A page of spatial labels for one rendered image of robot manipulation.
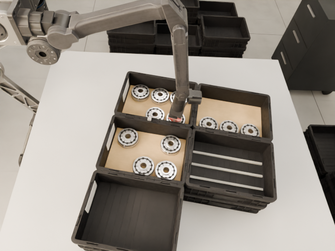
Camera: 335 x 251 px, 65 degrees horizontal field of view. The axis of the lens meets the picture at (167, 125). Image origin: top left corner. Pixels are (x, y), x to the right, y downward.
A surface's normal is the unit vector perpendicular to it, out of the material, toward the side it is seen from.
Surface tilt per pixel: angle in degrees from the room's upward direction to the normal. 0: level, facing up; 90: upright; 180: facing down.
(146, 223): 0
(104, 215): 0
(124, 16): 93
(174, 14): 96
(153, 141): 0
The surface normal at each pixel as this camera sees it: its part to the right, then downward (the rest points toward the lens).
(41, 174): 0.07, -0.54
